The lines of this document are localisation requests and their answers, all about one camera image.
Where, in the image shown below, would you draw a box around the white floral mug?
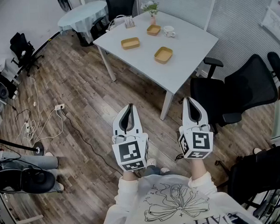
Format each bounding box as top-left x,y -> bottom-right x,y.
163,25 -> 176,39

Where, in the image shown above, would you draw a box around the black folding office chair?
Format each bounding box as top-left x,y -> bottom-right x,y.
8,31 -> 46,78

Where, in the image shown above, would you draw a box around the black floor cable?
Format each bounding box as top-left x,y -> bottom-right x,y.
59,106 -> 124,178

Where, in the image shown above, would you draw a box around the black metal rack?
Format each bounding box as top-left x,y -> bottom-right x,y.
242,188 -> 280,224

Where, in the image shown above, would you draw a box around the yellow tray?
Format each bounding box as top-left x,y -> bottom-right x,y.
153,46 -> 174,65
120,36 -> 141,51
146,24 -> 162,37

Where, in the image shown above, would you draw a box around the person's dark jeans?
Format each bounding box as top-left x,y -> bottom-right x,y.
143,165 -> 162,178

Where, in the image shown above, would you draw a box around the person's white printed sweatshirt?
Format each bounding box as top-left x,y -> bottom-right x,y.
96,168 -> 264,224

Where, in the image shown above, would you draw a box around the round table with pale cloth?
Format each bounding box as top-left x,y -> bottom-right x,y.
56,0 -> 111,49

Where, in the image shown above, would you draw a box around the black stand with round base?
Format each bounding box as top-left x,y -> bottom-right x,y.
0,134 -> 45,159

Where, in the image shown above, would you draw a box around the black standing fan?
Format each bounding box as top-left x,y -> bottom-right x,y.
56,0 -> 72,13

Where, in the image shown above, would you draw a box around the black mesh office chair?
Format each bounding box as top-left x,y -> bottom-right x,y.
188,51 -> 280,137

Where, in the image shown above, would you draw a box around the white table leg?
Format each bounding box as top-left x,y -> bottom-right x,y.
158,89 -> 177,122
96,44 -> 118,84

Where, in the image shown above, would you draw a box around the wooden card holder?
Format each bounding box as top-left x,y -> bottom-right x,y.
124,15 -> 136,29

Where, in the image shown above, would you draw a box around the person's left forearm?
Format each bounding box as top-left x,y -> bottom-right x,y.
113,169 -> 141,206

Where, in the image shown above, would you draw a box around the pink vase with flowers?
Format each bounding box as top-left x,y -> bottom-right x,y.
140,0 -> 161,26

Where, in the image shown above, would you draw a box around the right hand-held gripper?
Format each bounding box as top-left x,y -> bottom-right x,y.
176,95 -> 215,160

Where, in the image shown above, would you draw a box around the person's right forearm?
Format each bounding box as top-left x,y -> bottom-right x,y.
186,156 -> 218,197

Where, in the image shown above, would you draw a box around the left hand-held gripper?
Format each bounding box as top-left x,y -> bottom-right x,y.
109,103 -> 151,173

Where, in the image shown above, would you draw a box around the white cable bundle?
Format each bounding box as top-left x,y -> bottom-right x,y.
10,74 -> 65,150

